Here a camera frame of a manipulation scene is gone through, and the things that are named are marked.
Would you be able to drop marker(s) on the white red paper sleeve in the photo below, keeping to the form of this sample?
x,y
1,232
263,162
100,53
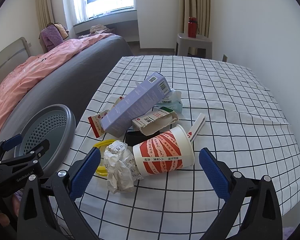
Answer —
x,y
196,127

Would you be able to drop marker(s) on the green white medicine box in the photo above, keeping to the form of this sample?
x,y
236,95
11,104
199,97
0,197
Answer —
x,y
154,121

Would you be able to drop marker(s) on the red white paper cup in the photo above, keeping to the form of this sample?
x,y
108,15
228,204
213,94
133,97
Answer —
x,y
166,152

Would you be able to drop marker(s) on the clothes pile on sill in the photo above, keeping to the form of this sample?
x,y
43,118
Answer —
x,y
97,29

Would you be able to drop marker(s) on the grey perforated trash basket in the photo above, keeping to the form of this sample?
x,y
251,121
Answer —
x,y
56,124

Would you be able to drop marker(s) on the beige curtain left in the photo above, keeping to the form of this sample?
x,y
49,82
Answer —
x,y
44,13

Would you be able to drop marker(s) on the yellow rimmed clear lid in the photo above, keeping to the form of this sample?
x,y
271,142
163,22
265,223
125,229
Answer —
x,y
101,169

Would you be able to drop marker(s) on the red water bottle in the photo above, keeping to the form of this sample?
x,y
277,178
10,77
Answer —
x,y
192,27

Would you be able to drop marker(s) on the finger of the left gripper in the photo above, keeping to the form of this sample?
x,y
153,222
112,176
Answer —
x,y
34,154
11,143

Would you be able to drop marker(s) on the grey bed headboard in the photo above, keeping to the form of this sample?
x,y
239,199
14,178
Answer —
x,y
13,55

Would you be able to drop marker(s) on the red snack wrapper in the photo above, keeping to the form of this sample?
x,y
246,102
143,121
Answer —
x,y
95,121

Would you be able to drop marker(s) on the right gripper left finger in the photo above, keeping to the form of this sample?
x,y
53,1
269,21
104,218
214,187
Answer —
x,y
36,218

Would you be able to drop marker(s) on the pink duvet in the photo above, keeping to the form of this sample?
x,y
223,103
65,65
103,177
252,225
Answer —
x,y
26,75

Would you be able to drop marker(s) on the white paper ball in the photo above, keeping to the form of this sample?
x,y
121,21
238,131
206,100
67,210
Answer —
x,y
122,171

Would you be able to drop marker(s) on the purple quilted bag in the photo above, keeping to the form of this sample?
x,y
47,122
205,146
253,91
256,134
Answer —
x,y
53,35

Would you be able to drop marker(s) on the light blue plastic package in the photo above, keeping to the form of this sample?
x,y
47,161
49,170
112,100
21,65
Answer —
x,y
172,101

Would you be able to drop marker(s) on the operator hand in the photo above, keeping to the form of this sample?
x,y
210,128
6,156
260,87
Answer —
x,y
4,220

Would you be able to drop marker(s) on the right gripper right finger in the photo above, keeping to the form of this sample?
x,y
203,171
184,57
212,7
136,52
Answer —
x,y
263,217

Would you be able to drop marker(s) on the black fabric band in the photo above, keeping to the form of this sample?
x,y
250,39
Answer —
x,y
136,137

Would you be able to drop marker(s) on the grey plastic stool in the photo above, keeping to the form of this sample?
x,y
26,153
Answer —
x,y
200,42

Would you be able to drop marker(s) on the long purple cardboard box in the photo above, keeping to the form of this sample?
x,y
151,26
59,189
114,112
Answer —
x,y
137,103

